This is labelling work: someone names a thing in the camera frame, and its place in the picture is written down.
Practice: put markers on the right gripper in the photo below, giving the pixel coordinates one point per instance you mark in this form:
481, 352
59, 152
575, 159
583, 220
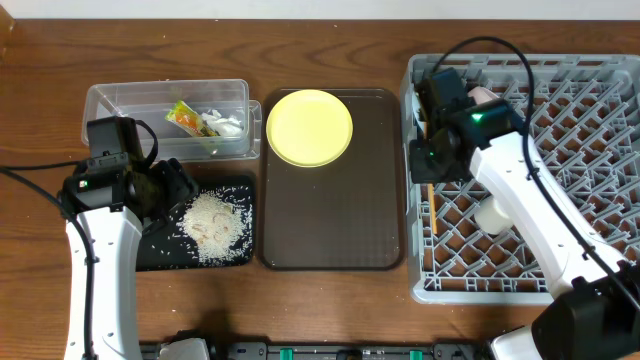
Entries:
419, 172

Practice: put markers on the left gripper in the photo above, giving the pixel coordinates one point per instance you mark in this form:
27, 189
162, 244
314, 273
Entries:
181, 186

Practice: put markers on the wooden chopstick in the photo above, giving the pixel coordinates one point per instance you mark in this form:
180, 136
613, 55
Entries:
430, 192

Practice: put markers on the pile of rice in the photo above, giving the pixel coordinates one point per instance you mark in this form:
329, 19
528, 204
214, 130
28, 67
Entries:
220, 221

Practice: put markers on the green orange snack wrapper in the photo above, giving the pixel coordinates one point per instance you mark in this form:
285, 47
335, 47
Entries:
188, 120

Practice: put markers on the white tissue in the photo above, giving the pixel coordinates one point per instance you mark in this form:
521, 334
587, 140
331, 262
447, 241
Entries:
222, 126

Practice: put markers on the white cup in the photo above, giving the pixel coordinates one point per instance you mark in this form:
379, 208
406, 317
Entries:
491, 217

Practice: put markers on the white bowl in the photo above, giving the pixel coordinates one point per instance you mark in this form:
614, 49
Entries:
482, 95

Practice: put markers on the yellow plate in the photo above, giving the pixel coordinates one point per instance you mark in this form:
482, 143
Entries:
309, 128

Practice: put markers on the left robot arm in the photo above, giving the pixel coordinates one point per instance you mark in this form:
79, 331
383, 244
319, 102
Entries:
104, 237

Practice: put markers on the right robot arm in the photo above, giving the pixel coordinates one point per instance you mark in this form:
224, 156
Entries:
595, 289

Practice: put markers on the grey dishwasher rack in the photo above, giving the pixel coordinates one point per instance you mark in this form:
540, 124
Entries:
586, 128

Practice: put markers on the black plastic tray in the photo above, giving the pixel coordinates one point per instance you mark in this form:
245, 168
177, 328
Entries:
167, 249

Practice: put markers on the clear plastic bin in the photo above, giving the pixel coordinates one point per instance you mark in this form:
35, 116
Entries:
226, 100

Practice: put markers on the brown serving tray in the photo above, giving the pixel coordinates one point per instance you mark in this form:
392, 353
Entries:
348, 214

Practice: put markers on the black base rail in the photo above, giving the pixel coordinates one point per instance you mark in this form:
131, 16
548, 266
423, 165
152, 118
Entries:
263, 351

